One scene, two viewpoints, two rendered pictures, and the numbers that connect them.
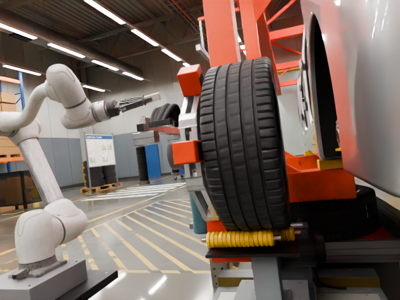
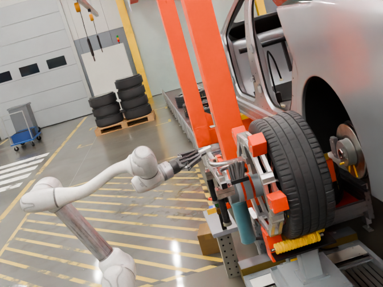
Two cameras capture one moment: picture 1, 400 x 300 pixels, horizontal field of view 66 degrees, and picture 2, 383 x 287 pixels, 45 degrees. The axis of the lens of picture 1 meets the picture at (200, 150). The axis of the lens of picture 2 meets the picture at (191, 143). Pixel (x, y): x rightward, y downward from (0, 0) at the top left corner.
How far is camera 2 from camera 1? 1.58 m
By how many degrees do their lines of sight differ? 25
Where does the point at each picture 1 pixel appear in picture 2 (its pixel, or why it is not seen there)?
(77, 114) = (154, 181)
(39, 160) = (83, 220)
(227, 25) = (219, 53)
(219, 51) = (215, 77)
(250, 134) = (318, 183)
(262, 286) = (309, 267)
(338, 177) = not seen: hidden behind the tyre
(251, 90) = (311, 154)
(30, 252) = not seen: outside the picture
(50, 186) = (101, 241)
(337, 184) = not seen: hidden behind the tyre
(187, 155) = (282, 205)
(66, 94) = (151, 170)
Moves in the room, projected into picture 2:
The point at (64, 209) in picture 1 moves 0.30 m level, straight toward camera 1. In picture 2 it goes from (122, 257) to (159, 265)
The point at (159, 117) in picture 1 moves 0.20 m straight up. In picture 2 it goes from (239, 176) to (228, 137)
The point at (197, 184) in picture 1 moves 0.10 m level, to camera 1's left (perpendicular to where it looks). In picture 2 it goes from (280, 218) to (263, 226)
